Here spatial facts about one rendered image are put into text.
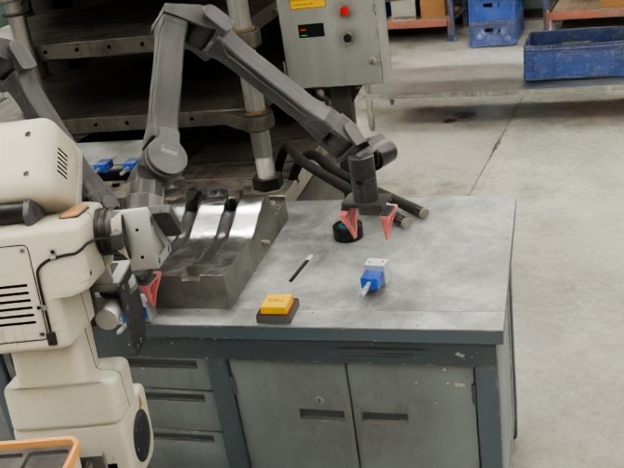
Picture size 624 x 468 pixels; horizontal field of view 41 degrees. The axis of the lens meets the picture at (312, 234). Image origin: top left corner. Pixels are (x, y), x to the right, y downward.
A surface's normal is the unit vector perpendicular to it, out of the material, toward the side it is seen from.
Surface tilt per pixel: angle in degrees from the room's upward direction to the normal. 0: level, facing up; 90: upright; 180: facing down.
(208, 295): 90
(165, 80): 49
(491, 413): 90
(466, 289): 0
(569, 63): 93
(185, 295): 90
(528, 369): 0
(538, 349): 0
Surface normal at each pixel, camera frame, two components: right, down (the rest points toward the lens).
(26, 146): -0.13, -0.29
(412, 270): -0.14, -0.90
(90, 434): -0.07, 0.29
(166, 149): 0.50, -0.43
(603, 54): -0.29, 0.47
